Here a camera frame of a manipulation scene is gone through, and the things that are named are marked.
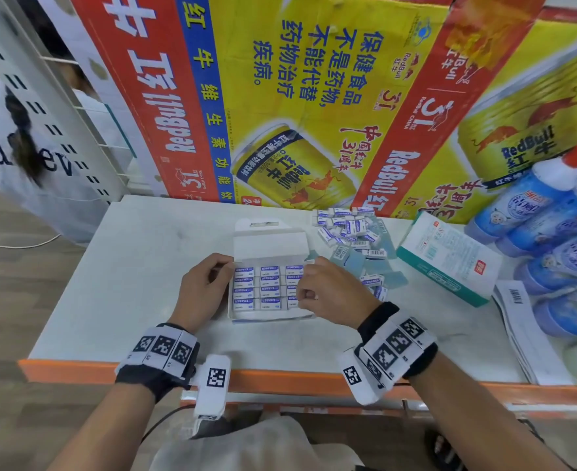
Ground person's left hand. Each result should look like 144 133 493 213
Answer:
169 253 236 334

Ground person's right hand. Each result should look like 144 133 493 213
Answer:
296 257 383 330

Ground white cardboard eraser box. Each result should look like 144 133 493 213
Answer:
227 218 317 323

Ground person's left forearm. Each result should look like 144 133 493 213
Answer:
47 378 184 471

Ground person's right forearm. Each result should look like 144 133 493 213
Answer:
406 352 571 471

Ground rows of erasers in box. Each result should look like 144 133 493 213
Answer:
233 265 305 311

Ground loose pile of small erasers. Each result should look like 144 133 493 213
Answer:
306 207 410 303

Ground left wristband with marker tags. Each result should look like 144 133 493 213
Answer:
115 323 201 404

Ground wristband with marker tags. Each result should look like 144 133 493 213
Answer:
115 323 201 404
338 302 439 407

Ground right wristband with marker tags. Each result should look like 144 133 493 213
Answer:
338 302 439 407

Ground white and teal carton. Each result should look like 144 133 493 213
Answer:
396 211 503 308

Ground person's grey shorts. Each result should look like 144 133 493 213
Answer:
149 416 365 471

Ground yellow red drink carton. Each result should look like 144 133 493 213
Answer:
351 0 577 225
67 0 458 212

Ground person's black shoe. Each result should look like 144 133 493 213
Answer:
424 427 467 471

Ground stack of white paper sheets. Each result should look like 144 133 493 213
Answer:
493 280 577 387

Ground blue cleaner bottle orange cap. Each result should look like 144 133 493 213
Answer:
464 143 577 246

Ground blue cleaner bottle white cap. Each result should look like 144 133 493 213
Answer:
495 170 577 258

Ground white metal shelf upright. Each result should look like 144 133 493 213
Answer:
0 0 130 205

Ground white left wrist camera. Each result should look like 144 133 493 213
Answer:
189 354 232 423

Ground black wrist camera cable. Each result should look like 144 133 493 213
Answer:
140 404 197 444

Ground white cable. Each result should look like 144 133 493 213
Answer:
0 233 62 250

